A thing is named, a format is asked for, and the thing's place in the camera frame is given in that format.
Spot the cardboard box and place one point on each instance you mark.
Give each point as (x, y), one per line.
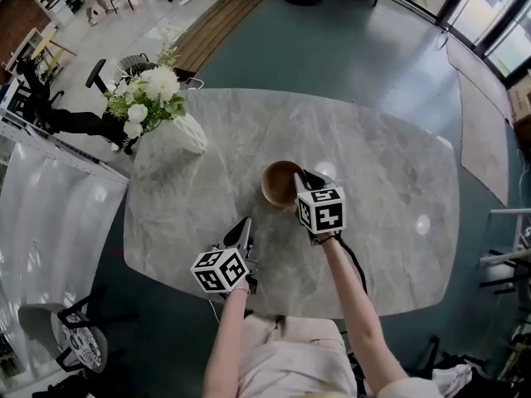
(520, 104)

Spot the person's right forearm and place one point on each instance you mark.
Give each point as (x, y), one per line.
(361, 317)

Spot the white flower bouquet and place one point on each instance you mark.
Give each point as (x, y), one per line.
(145, 93)

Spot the grey rug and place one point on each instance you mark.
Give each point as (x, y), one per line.
(481, 131)

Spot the person's light pink clothing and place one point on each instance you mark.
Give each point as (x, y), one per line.
(290, 359)

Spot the brown bowl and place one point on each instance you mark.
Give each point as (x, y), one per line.
(279, 182)

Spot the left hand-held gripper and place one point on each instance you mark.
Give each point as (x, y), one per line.
(226, 270)

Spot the white faceted vase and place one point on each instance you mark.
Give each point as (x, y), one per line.
(186, 133)

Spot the white metal frame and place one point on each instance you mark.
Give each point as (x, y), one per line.
(512, 239)

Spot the person's left forearm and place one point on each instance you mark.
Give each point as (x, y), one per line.
(226, 338)

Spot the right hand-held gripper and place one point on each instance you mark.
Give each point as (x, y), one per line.
(321, 212)

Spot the white cloth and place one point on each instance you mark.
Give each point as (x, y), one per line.
(454, 381)

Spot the grey chair with patterned cushion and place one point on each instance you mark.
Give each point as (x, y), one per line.
(74, 338)

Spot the wooden slatted floor mat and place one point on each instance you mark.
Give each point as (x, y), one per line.
(224, 27)

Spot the clear plastic sheet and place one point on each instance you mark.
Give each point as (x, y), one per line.
(54, 239)

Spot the white perforated rail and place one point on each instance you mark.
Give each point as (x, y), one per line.
(62, 149)

